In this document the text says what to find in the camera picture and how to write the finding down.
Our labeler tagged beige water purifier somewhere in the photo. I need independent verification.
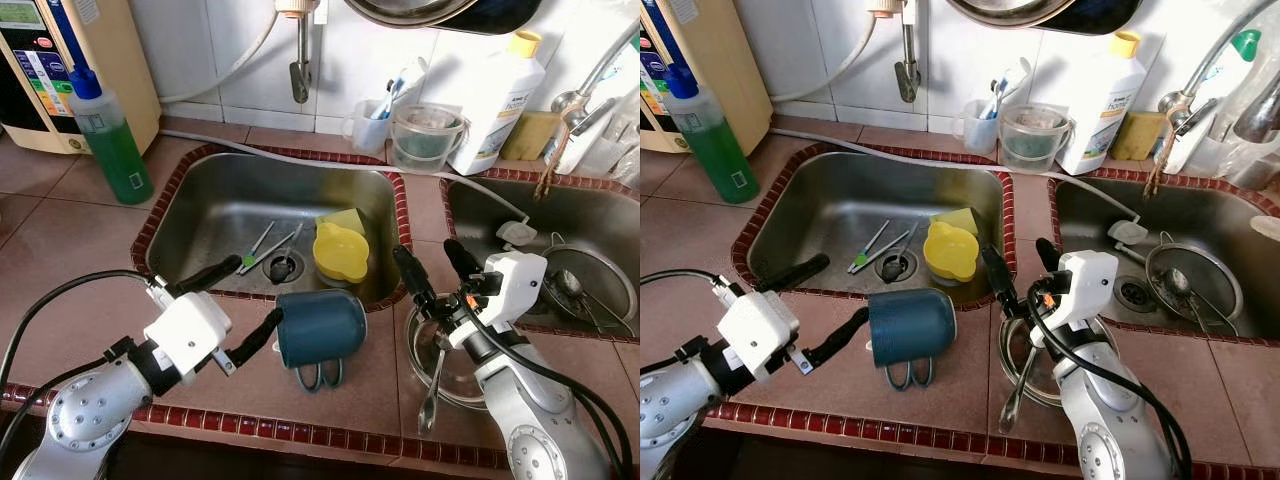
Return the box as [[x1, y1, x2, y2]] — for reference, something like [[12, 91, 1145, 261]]
[[640, 0, 773, 156], [0, 0, 163, 156]]

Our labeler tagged green white peeler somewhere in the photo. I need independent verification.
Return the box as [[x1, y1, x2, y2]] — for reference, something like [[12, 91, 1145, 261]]
[[850, 220, 891, 273], [240, 220, 279, 271]]

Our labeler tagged green dish soap bottle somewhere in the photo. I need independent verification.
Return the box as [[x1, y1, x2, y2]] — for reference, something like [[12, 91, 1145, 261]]
[[65, 65, 154, 206], [665, 62, 761, 206]]

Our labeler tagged brown yellow scouring sponge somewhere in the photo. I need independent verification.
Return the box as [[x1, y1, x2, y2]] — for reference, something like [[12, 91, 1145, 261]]
[[500, 112, 561, 163], [1110, 112, 1169, 163]]

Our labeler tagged serrated steel knife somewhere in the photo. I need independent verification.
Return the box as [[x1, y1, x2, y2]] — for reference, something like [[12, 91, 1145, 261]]
[[245, 225, 306, 276], [855, 225, 916, 276]]

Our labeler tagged hanging steel pan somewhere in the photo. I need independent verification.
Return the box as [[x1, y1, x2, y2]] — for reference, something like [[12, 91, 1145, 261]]
[[945, 0, 1086, 28], [343, 0, 481, 29]]

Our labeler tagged steel sink with strainer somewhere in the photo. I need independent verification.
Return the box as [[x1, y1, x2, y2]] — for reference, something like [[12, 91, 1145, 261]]
[[438, 165, 641, 346], [1045, 165, 1280, 346]]

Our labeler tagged steel sink with sponge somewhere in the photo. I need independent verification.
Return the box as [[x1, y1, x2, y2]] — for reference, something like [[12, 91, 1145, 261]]
[[732, 140, 1018, 309], [130, 143, 413, 311]]

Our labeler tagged round steel strainer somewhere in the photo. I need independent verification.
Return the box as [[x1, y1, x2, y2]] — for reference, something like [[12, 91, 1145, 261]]
[[1145, 232, 1244, 336], [540, 235, 639, 336]]

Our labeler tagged white detergent bottle yellow cap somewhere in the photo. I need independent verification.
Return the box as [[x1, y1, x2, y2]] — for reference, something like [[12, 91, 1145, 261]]
[[448, 30, 548, 176], [1057, 30, 1148, 176]]

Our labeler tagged steel cup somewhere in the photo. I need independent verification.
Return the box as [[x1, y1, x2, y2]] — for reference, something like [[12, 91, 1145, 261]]
[[1225, 150, 1280, 191]]

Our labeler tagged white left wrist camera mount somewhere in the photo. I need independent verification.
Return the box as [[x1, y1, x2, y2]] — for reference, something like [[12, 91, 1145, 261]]
[[143, 290, 233, 379], [717, 290, 801, 384]]

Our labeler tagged steel spoon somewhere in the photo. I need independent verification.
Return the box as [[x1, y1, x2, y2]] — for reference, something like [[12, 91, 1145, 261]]
[[555, 268, 601, 311], [1163, 266, 1211, 311]]

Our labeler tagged chrome pull-out faucet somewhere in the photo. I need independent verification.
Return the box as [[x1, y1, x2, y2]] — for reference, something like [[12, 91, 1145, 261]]
[[535, 20, 641, 201], [1145, 0, 1280, 196]]

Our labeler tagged white drain hose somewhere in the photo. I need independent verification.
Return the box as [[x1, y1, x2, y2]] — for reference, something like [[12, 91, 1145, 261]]
[[160, 128, 531, 226], [770, 128, 1141, 223]]

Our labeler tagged teal ceramic mug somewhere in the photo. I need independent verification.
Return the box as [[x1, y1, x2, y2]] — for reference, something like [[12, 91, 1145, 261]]
[[867, 287, 958, 391], [275, 288, 368, 393]]

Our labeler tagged clear toothbrush cup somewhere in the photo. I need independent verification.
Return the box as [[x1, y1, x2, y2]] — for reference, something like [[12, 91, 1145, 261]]
[[343, 97, 393, 154], [955, 97, 1001, 154]]

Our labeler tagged yellow plastic cup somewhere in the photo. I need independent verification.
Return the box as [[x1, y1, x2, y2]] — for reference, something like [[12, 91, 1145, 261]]
[[312, 222, 371, 284], [922, 220, 981, 283]]

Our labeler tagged yellow green sponge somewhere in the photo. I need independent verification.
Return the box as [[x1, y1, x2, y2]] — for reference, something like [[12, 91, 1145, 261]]
[[318, 207, 368, 236], [930, 207, 981, 236]]

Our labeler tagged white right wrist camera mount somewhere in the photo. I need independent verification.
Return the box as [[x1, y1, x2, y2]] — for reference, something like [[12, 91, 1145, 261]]
[[448, 252, 548, 349], [1040, 250, 1119, 334]]

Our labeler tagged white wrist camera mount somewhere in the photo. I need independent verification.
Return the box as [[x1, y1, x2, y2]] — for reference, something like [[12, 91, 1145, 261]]
[[448, 252, 548, 349], [1040, 250, 1119, 334], [717, 290, 801, 384], [143, 290, 233, 379]]

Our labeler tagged hanging black tray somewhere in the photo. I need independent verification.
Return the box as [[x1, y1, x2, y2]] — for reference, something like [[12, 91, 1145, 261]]
[[1040, 0, 1144, 36], [430, 0, 546, 36]]

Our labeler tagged clear plastic pail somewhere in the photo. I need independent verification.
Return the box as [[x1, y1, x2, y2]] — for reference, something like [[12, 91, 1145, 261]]
[[997, 103, 1076, 173], [388, 103, 471, 174]]

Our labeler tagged white purifier hose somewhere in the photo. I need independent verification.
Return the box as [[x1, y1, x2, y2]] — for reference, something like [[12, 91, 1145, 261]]
[[768, 10, 886, 104], [158, 10, 281, 106]]

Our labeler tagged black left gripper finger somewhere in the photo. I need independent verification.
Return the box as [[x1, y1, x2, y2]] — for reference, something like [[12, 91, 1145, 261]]
[[757, 254, 831, 294], [822, 307, 871, 363], [172, 256, 243, 298], [240, 308, 286, 361]]

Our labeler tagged blue white toothbrush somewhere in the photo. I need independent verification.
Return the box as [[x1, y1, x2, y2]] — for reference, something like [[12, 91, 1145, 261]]
[[985, 57, 1033, 119], [375, 57, 429, 119]]

